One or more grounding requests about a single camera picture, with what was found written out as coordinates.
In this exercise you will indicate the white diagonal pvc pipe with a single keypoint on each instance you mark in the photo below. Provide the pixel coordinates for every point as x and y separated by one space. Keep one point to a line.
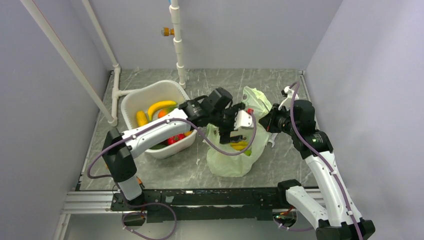
53 37

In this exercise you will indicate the dark green fake avocado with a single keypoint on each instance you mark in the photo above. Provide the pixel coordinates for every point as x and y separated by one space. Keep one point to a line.
158 146

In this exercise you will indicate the white plastic basket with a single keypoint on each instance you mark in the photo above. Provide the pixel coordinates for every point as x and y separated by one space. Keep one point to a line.
142 99

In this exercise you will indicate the silver open-end wrench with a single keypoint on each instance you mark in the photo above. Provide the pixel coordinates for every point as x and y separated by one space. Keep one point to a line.
271 139

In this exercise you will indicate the light green fake pear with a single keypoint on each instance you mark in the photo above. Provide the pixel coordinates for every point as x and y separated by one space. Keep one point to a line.
248 152

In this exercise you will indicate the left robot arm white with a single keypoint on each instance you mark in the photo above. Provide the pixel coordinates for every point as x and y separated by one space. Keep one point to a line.
121 148

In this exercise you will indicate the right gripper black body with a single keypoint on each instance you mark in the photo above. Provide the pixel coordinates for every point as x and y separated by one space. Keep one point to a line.
280 120

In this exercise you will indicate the orange green fake mango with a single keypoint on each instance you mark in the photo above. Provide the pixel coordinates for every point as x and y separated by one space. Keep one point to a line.
165 111

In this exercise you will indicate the white vertical pvc pipe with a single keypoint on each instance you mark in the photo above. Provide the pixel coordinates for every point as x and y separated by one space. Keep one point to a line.
174 10

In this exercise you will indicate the light green plastic bag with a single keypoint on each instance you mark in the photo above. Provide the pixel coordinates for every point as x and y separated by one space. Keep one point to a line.
239 165

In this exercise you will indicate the yellow fake corn cob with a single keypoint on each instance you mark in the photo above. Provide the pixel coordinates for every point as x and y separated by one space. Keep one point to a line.
141 118

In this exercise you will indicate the orange pipe valve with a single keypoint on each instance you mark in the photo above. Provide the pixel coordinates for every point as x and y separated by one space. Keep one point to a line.
167 32

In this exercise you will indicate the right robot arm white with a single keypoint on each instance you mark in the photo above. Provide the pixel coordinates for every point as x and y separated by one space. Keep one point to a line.
318 162

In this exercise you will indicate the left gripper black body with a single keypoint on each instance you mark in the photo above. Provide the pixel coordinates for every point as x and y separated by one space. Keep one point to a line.
225 120

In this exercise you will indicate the yellow fake banana bunch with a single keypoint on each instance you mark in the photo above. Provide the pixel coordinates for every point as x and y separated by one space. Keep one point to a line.
239 146

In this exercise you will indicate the red fake tomato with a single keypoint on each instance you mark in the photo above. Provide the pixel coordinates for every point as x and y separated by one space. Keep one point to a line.
176 138

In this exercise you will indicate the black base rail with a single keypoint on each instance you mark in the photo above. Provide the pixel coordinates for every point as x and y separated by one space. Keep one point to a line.
159 205

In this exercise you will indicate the thin white diagonal pipe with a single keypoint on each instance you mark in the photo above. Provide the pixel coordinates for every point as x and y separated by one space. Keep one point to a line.
116 93

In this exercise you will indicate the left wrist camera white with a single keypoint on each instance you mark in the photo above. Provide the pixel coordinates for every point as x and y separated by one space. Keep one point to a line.
243 120

